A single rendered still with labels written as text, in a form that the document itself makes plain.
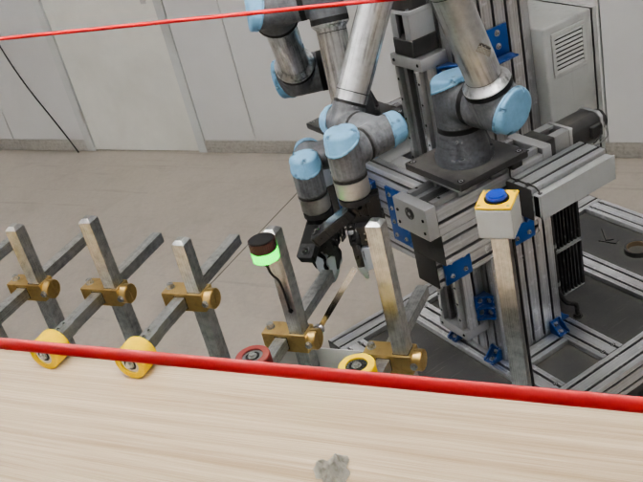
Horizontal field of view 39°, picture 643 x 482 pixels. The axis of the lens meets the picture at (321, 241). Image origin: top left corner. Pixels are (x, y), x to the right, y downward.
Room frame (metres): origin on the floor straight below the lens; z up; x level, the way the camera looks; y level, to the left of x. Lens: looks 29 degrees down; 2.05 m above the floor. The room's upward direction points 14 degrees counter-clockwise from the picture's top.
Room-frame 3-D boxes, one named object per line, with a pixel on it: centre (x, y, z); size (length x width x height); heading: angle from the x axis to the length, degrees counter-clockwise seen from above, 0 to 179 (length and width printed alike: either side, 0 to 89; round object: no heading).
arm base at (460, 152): (2.08, -0.41, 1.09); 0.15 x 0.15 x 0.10
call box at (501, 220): (1.50, -0.34, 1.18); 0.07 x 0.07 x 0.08; 60
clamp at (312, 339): (1.76, 0.12, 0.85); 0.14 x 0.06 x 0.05; 60
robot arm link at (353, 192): (1.75, -0.09, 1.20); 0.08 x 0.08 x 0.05
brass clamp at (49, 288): (2.14, 0.77, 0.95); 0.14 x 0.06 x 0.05; 60
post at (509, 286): (1.50, -0.34, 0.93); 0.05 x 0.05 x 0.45; 60
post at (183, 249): (1.88, 0.32, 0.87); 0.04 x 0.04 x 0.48; 60
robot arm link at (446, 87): (2.07, -0.41, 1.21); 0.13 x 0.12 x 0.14; 30
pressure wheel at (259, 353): (1.64, 0.21, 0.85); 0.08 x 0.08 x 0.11
